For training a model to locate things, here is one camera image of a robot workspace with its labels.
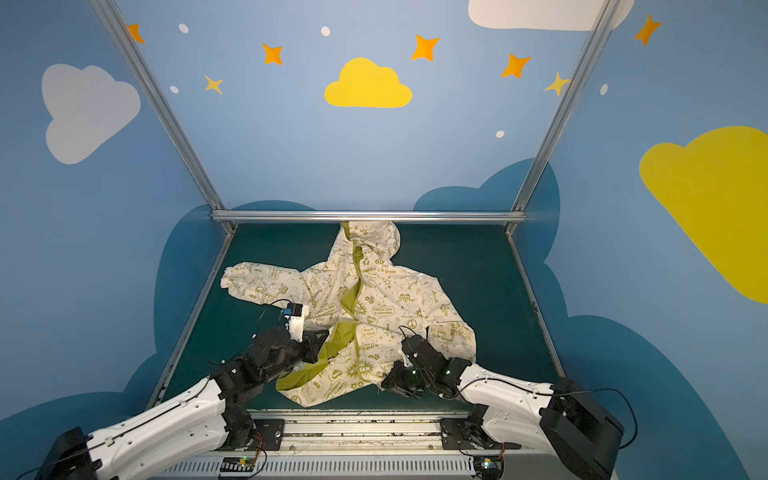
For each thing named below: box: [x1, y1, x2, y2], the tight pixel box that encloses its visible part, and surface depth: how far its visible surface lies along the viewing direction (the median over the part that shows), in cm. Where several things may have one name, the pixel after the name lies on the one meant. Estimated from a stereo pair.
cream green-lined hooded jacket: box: [221, 221, 477, 407], surface depth 100 cm
